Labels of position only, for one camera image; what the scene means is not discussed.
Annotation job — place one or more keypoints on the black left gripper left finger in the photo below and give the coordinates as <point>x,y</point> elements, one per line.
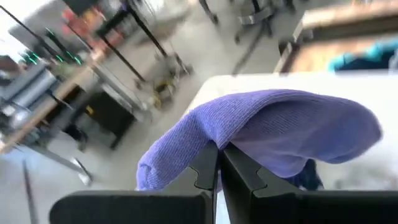
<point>202,174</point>

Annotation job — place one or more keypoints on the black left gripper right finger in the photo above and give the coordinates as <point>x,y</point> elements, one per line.
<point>239,180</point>

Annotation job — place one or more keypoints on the purple sock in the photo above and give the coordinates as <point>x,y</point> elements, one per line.
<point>280,124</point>

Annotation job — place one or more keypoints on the black computer case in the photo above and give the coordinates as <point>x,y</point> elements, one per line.
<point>109,115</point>

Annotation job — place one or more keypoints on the white plastic laundry basket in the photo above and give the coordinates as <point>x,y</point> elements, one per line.
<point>357,90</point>

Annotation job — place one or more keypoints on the black metal stand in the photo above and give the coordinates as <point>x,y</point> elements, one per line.
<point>136,21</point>

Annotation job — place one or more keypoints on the dark navy garment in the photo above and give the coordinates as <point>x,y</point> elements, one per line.
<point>363,64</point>

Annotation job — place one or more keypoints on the wooden desk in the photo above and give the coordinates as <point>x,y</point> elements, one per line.
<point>46,105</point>

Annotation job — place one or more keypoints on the teal garment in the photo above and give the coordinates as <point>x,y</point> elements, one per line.
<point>373,53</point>

